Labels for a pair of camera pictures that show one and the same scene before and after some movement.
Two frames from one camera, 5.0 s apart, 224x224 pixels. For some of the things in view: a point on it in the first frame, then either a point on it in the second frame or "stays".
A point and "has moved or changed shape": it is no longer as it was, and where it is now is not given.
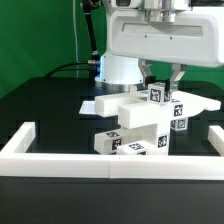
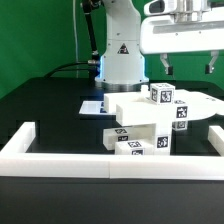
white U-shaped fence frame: (109, 165) stays
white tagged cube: (157, 94) stays
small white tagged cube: (105, 143) has moved or changed shape
